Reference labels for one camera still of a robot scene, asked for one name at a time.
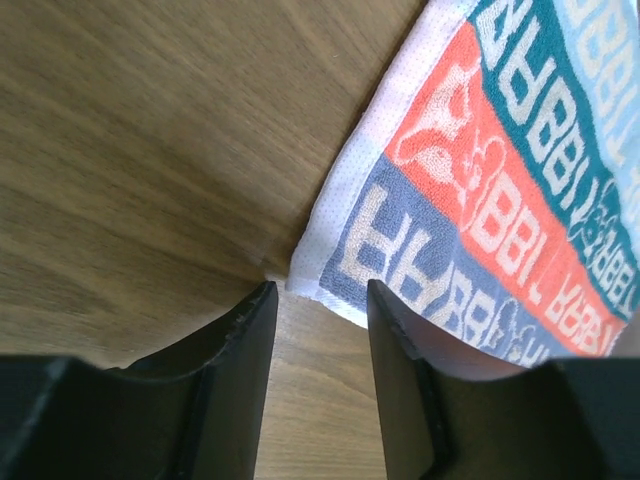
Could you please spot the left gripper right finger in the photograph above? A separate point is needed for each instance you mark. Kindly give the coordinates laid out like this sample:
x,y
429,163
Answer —
x,y
449,411

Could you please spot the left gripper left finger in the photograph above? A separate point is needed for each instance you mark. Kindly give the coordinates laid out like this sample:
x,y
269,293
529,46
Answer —
x,y
192,410

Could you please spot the orange white lettered towel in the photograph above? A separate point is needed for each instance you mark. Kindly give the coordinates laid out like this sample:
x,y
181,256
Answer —
x,y
493,182

